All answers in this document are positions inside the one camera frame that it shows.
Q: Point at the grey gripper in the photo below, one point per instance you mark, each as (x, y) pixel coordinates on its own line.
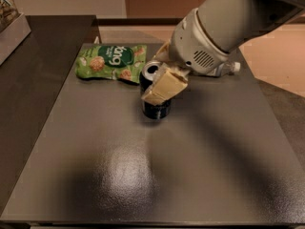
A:
(193, 47)

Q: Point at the dark blue pepsi can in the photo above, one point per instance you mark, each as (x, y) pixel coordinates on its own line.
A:
(152, 105)

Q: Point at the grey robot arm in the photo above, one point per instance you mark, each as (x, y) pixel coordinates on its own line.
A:
(231, 23)

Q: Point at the green rice chip bag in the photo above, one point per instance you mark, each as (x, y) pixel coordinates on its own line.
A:
(111, 62)

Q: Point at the clear plastic water bottle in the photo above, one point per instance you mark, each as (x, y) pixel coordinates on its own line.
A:
(228, 67)

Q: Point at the white snack tray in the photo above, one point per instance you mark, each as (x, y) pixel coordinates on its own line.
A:
(14, 28)

